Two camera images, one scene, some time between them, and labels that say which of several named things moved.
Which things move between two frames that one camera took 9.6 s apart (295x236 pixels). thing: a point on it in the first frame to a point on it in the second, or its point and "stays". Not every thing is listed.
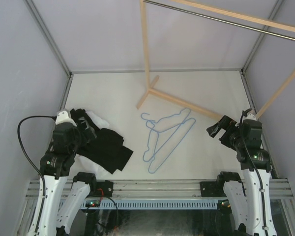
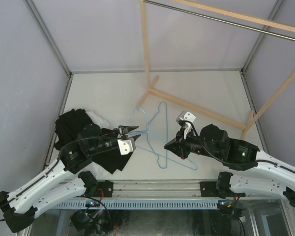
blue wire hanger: (168, 141) to (146, 131)
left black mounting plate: (104, 189) stays
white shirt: (86, 166) stays
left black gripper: (87, 134) to (124, 130)
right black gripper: (226, 122) to (178, 145)
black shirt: (107, 151) stays
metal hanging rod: (286, 37) stays
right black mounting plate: (209, 189) stays
